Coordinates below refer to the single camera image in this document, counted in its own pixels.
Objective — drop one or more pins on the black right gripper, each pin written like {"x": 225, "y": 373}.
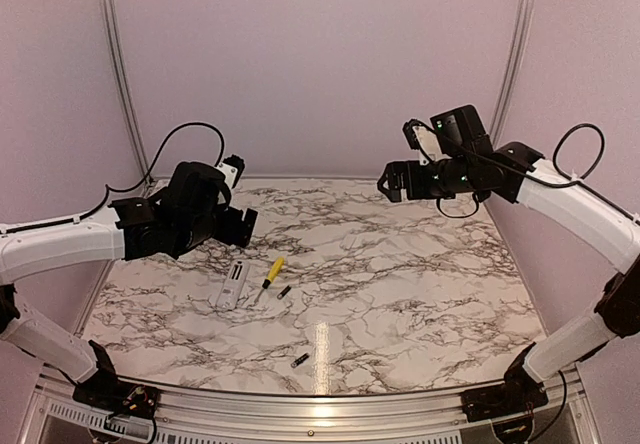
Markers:
{"x": 416, "y": 189}

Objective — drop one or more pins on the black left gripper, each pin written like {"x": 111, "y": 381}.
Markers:
{"x": 229, "y": 233}

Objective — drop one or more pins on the yellow screwdriver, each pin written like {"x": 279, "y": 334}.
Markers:
{"x": 271, "y": 276}

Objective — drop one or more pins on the white remote control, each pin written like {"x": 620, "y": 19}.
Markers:
{"x": 233, "y": 285}

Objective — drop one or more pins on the black AAA battery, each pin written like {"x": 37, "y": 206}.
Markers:
{"x": 284, "y": 292}
{"x": 298, "y": 361}

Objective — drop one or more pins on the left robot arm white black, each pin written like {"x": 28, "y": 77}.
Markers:
{"x": 194, "y": 207}

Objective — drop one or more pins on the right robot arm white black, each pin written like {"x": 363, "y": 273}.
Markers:
{"x": 522, "y": 175}

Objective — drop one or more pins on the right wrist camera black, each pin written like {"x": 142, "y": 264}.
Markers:
{"x": 410, "y": 131}

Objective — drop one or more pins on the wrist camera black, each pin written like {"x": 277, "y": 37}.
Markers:
{"x": 410, "y": 131}
{"x": 232, "y": 168}

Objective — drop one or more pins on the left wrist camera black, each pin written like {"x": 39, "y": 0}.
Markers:
{"x": 232, "y": 168}

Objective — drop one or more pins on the right aluminium frame post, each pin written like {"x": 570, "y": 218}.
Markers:
{"x": 517, "y": 50}

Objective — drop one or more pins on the aluminium frame post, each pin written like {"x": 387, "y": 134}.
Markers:
{"x": 517, "y": 50}
{"x": 109, "y": 15}

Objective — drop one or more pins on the left aluminium frame post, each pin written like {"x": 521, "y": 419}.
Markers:
{"x": 109, "y": 15}

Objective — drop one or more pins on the front aluminium rail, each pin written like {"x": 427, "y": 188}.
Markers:
{"x": 185, "y": 415}

